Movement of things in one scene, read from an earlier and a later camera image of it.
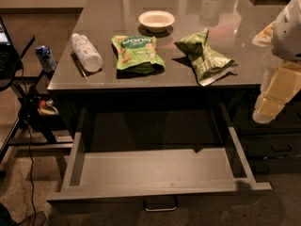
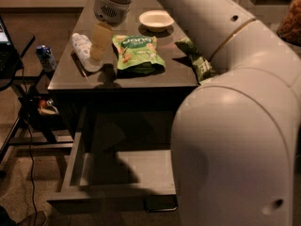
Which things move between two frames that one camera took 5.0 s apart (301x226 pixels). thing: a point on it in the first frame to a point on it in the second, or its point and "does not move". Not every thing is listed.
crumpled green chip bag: x=207 y=64 does not move
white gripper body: x=288 y=37 to x=110 y=10
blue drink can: x=46 y=57 does not move
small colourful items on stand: x=46 y=107 does not move
